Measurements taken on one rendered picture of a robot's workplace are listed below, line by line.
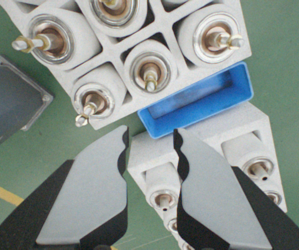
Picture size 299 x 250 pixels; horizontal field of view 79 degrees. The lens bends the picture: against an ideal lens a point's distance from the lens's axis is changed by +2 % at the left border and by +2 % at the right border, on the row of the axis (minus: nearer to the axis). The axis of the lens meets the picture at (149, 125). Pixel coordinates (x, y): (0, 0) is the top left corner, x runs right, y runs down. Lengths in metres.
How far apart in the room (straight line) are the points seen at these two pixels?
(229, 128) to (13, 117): 0.55
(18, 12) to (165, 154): 0.43
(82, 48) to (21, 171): 0.70
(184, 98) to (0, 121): 0.50
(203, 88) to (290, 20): 0.28
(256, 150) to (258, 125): 0.07
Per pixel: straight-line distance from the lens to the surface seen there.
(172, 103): 0.62
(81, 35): 0.35
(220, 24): 0.34
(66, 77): 0.44
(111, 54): 0.40
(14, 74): 0.68
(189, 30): 0.33
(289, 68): 0.72
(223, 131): 0.50
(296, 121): 0.83
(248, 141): 0.50
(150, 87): 0.24
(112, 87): 0.35
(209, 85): 0.62
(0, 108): 0.56
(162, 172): 0.51
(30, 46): 0.29
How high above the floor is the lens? 0.57
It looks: 62 degrees down
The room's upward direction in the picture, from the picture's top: 180 degrees counter-clockwise
